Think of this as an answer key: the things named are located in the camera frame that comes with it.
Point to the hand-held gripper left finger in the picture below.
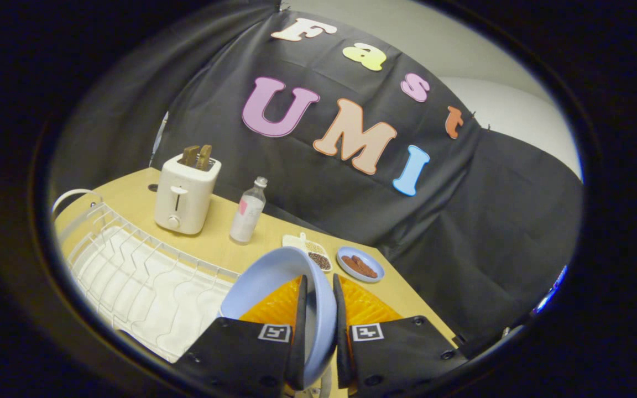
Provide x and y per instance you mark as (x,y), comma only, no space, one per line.
(301,331)

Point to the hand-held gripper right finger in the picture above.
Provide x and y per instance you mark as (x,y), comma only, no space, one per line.
(341,331)

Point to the black backdrop cloth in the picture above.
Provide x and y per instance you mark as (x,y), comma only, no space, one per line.
(351,182)

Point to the white toaster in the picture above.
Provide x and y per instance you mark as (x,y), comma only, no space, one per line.
(184,200)

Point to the brown toast slice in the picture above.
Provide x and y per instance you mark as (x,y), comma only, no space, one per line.
(204,157)
(189,156)

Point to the clear plastic bottle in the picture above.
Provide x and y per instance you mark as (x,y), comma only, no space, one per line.
(247,213)

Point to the small blue dish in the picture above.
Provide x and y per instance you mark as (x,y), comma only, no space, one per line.
(351,272)

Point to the white divided seasoning dish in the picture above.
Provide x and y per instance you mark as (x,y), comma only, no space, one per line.
(312,250)

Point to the light blue plate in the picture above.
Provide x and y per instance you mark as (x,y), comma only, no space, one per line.
(274,279)

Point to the brown sausage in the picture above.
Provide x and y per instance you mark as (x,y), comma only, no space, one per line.
(365,266)
(353,266)

